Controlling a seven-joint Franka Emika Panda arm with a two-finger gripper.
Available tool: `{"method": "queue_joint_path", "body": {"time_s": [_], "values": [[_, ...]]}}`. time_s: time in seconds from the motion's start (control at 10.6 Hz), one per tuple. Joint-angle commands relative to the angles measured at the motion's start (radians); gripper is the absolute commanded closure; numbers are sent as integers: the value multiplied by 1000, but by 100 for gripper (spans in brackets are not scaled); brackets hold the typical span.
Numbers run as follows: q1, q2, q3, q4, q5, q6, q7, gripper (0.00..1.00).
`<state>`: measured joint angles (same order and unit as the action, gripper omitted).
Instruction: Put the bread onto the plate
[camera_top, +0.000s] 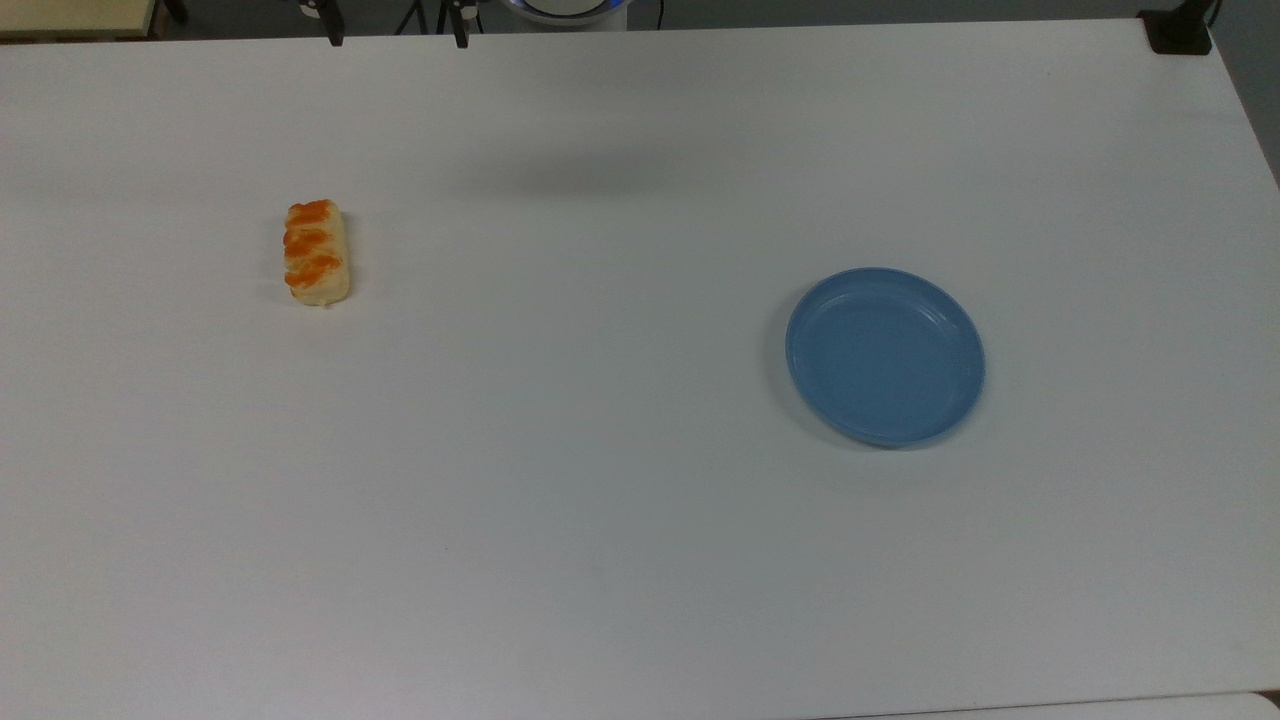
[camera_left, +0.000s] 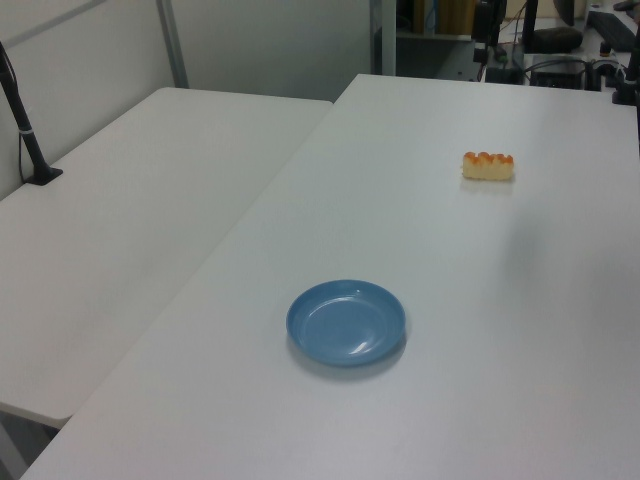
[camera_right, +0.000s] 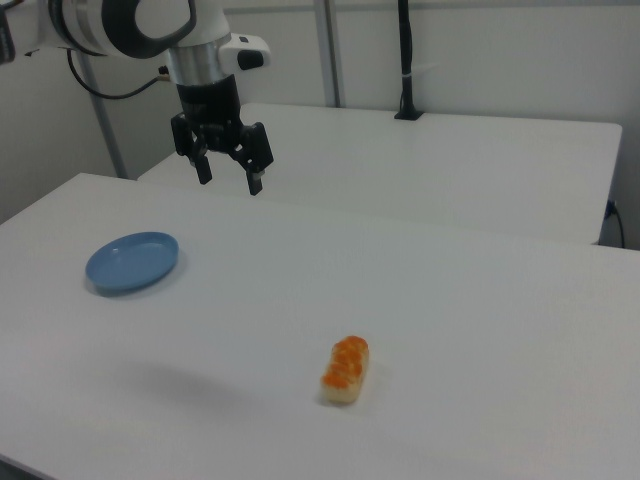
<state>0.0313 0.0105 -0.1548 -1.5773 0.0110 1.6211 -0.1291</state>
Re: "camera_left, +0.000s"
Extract dark grey rack upright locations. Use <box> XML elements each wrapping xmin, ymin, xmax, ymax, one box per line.
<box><xmin>369</xmin><ymin>0</ymin><xmax>399</xmax><ymax>78</ymax></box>

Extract black device on stand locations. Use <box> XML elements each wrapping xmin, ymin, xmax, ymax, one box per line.
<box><xmin>471</xmin><ymin>0</ymin><xmax>504</xmax><ymax>67</ymax></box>

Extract long black angled bar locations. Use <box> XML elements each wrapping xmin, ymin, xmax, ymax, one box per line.
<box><xmin>586</xmin><ymin>6</ymin><xmax>640</xmax><ymax>52</ymax></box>

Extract dark rounded cushion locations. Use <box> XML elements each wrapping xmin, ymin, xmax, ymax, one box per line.
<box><xmin>533</xmin><ymin>27</ymin><xmax>585</xmax><ymax>53</ymax></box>

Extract black clamp mount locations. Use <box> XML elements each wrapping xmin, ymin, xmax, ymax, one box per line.
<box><xmin>608</xmin><ymin>29</ymin><xmax>640</xmax><ymax>107</ymax></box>

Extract slim black stand pole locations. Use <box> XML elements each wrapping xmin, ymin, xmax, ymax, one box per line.
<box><xmin>521</xmin><ymin>0</ymin><xmax>541</xmax><ymax>52</ymax></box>

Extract black camera pole with base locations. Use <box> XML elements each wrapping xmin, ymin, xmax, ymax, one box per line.
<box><xmin>0</xmin><ymin>41</ymin><xmax>64</xmax><ymax>187</ymax></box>

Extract blue round plate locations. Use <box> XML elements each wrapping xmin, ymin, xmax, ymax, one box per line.
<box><xmin>285</xmin><ymin>279</ymin><xmax>407</xmax><ymax>370</ymax></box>

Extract black electronics box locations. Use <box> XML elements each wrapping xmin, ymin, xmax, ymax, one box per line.
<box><xmin>528</xmin><ymin>54</ymin><xmax>587</xmax><ymax>91</ymax></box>

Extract thin black pole cable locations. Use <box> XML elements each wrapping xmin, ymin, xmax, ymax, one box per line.
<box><xmin>0</xmin><ymin>39</ymin><xmax>27</xmax><ymax>184</ymax></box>

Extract grey aluminium partition post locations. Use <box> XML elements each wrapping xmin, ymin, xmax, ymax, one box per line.
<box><xmin>155</xmin><ymin>0</ymin><xmax>190</xmax><ymax>90</ymax></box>

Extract bread piece with orange crust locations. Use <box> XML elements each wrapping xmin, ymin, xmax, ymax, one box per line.
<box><xmin>460</xmin><ymin>150</ymin><xmax>516</xmax><ymax>182</ymax></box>

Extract red thin wire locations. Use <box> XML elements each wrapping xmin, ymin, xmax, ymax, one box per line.
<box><xmin>498</xmin><ymin>8</ymin><xmax>527</xmax><ymax>52</ymax></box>

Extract wooden cabinet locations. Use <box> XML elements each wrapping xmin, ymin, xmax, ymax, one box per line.
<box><xmin>414</xmin><ymin>0</ymin><xmax>477</xmax><ymax>37</ymax></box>

